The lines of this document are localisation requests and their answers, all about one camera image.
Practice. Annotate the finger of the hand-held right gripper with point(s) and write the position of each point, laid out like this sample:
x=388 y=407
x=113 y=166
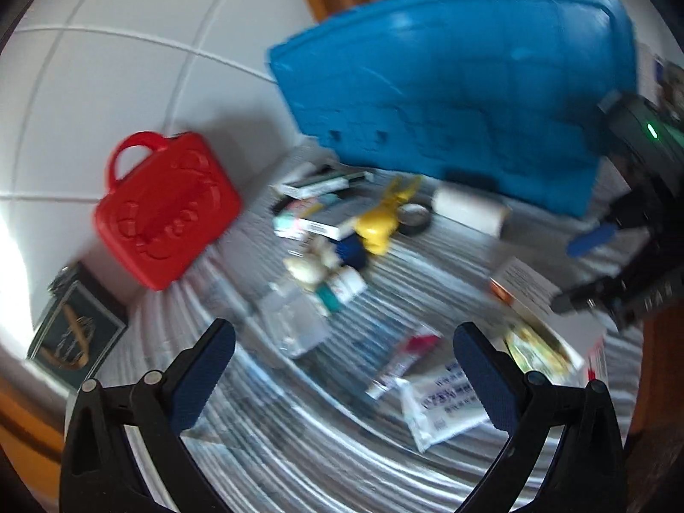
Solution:
x=588 y=295
x=590 y=240

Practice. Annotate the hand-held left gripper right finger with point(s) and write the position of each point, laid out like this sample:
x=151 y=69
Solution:
x=486 y=379

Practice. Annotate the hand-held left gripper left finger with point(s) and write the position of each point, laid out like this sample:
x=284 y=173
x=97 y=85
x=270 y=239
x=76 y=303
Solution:
x=203 y=379

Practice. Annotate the white box with red end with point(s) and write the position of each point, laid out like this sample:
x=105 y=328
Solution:
x=526 y=286

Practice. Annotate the blue plastic bin lid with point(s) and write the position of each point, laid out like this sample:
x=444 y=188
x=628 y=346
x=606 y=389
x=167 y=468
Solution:
x=454 y=85

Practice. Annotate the white printed packet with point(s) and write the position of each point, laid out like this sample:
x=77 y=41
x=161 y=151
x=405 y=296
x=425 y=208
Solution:
x=443 y=406

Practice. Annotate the yellow green packet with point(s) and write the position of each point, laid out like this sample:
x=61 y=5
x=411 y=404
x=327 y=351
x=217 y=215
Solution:
x=539 y=350

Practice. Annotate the white and red sachet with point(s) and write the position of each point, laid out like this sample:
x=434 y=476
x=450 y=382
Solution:
x=597 y=358

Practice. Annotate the red and white tube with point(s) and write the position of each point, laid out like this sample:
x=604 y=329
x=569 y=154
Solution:
x=406 y=363

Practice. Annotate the clear plastic bag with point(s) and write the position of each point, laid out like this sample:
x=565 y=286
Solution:
x=294 y=320

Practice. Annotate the striped grey bed sheet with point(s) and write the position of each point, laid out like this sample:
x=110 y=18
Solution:
x=299 y=438

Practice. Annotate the white paper roll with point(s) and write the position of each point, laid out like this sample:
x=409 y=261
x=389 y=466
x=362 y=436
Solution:
x=467 y=209

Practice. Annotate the dark green gift box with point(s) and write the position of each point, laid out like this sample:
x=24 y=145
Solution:
x=75 y=331

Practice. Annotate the cream white small item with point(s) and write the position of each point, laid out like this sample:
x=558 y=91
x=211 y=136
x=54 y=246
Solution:
x=304 y=271

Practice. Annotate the white and teal box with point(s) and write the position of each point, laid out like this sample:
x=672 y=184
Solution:
x=328 y=299

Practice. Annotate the small white bottle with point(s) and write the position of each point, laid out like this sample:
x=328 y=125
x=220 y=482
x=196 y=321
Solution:
x=350 y=282

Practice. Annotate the black tape roll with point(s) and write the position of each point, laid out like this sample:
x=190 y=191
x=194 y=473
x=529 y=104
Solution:
x=416 y=220

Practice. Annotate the red toy suitcase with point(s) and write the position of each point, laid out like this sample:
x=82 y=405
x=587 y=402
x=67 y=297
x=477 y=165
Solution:
x=165 y=208

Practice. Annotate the dark blue round item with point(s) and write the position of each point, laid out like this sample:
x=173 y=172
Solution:
x=352 y=251

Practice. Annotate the white flat box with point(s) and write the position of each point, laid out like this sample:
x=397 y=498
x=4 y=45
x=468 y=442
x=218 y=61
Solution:
x=315 y=219

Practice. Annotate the dark striped flat box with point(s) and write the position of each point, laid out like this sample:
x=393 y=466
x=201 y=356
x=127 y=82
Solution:
x=326 y=181

